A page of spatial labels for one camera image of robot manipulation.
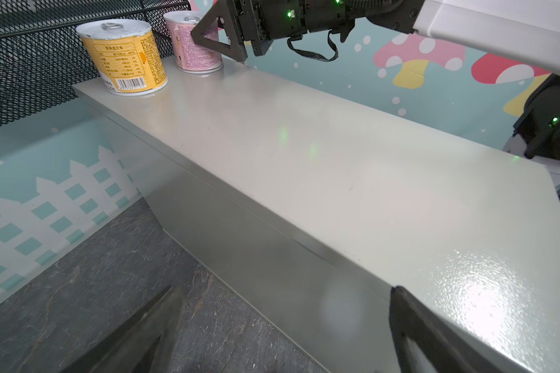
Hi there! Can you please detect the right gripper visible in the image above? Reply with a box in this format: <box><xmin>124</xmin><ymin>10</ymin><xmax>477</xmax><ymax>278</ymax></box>
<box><xmin>191</xmin><ymin>0</ymin><xmax>306</xmax><ymax>63</ymax></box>

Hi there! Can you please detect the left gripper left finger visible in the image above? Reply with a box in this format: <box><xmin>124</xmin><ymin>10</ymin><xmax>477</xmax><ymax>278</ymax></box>
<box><xmin>63</xmin><ymin>286</ymin><xmax>184</xmax><ymax>372</ymax></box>

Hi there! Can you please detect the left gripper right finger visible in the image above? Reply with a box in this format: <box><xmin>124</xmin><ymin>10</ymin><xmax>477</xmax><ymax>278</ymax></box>
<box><xmin>389</xmin><ymin>286</ymin><xmax>509</xmax><ymax>372</ymax></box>

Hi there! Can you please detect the pink label can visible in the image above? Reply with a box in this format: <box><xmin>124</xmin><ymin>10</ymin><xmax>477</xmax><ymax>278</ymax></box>
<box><xmin>163</xmin><ymin>11</ymin><xmax>223</xmax><ymax>75</ymax></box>

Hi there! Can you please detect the yellow label can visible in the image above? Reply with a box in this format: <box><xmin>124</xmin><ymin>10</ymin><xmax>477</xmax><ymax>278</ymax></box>
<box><xmin>76</xmin><ymin>19</ymin><xmax>168</xmax><ymax>96</ymax></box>

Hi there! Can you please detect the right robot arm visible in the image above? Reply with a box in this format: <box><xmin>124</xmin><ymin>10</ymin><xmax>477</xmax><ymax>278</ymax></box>
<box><xmin>191</xmin><ymin>1</ymin><xmax>560</xmax><ymax>161</ymax></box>

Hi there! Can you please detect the beige metal cabinet counter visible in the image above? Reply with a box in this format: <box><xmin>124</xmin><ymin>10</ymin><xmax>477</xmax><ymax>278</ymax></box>
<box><xmin>75</xmin><ymin>59</ymin><xmax>560</xmax><ymax>372</ymax></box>

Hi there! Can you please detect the black mesh wall basket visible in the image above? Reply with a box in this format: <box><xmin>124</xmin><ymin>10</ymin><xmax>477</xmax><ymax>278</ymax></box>
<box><xmin>0</xmin><ymin>0</ymin><xmax>198</xmax><ymax>127</ymax></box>

